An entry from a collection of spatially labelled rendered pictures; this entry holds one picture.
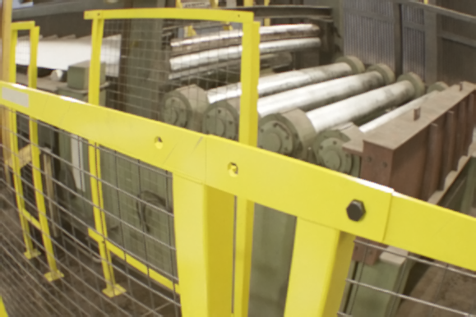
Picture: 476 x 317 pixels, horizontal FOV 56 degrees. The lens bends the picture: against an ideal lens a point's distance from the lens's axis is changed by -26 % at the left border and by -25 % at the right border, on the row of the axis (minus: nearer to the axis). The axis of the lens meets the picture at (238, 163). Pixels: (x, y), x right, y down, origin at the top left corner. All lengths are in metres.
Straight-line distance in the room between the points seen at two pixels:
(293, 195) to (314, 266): 0.08
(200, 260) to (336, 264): 0.18
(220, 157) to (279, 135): 2.19
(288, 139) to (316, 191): 2.22
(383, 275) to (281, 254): 0.64
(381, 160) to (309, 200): 1.81
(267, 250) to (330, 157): 0.65
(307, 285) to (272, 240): 2.37
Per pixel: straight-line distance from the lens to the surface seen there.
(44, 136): 4.62
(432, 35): 11.15
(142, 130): 0.66
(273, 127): 2.76
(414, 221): 0.48
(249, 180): 0.56
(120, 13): 2.77
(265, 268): 3.04
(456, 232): 0.47
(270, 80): 3.78
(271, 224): 2.90
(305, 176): 0.52
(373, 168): 2.36
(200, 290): 0.68
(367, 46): 12.43
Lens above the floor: 2.04
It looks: 21 degrees down
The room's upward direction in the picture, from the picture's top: 2 degrees clockwise
